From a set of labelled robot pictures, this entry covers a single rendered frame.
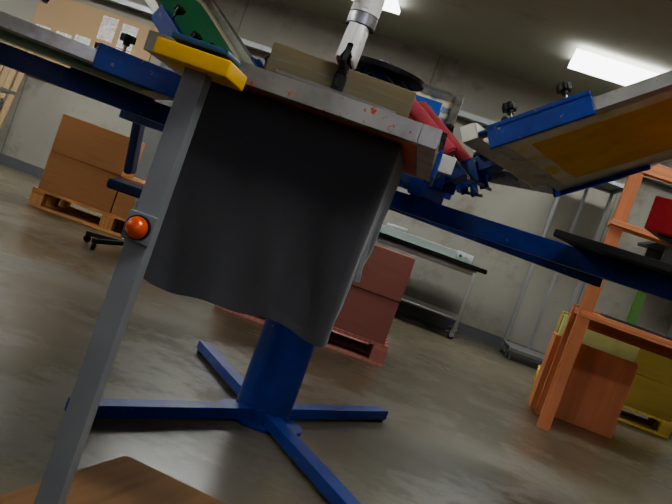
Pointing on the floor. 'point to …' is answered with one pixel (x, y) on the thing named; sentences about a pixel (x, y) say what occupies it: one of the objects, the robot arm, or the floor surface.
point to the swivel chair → (123, 184)
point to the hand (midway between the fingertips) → (339, 84)
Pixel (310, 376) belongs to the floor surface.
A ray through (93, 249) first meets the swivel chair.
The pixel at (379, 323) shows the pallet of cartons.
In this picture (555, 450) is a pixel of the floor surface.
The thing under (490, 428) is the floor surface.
